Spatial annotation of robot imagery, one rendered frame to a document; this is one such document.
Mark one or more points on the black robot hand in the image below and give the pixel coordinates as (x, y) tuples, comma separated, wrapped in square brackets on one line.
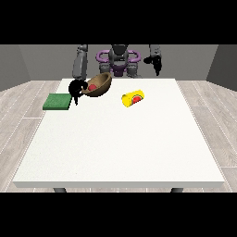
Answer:
[(75, 88), (155, 64)]

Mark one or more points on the grey robot trunk purple rings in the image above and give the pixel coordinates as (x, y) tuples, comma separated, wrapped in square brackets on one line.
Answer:
[(118, 61)]

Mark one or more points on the brown wooden bowl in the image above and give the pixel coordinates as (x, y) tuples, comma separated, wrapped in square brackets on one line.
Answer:
[(99, 84)]

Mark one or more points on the green square pad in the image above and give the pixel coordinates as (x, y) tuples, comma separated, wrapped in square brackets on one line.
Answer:
[(57, 101)]

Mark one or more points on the small red ball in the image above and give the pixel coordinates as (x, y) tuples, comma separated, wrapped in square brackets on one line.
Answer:
[(92, 87)]

